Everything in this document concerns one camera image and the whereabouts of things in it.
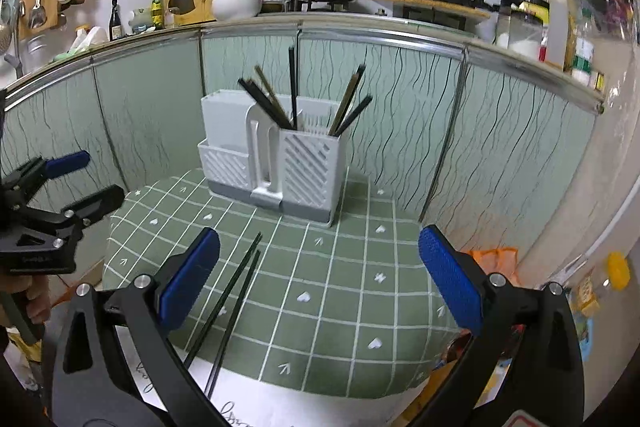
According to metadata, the round wooden board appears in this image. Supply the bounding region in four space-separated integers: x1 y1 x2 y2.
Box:
367 0 507 20

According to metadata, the person's left hand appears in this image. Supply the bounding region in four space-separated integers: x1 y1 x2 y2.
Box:
22 274 54 324

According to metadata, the wooden chopstick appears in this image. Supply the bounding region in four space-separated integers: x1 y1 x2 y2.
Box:
253 65 293 126
327 63 367 136

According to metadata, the small dark sauce bottle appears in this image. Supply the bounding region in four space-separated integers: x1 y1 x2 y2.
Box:
109 0 124 41

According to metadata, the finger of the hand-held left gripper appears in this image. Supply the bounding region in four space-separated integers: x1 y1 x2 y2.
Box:
0 151 92 198
60 185 126 226

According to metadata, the green checked tablecloth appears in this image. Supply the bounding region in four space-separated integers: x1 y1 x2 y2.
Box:
102 169 463 398

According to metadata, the white bowl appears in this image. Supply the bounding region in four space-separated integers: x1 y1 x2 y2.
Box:
211 0 264 21

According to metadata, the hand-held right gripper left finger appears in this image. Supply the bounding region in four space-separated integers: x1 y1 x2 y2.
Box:
42 227 236 427

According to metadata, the white and grey utensil holder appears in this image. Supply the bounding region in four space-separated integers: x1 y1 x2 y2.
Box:
197 91 349 224

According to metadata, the orange snack bag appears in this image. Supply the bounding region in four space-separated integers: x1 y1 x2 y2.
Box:
467 247 519 290

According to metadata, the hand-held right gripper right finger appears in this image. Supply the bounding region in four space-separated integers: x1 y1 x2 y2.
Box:
400 225 586 427

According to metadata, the white squeeze bottle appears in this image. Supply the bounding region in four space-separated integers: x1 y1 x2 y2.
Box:
546 0 572 68

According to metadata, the green label seasoning bottle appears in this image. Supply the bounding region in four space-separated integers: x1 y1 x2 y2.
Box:
571 21 597 84

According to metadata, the black and yellow canister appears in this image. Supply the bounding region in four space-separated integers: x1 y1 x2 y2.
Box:
496 0 552 58

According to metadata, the yellow-lid glass jar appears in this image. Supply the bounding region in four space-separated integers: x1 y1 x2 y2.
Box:
577 251 632 314

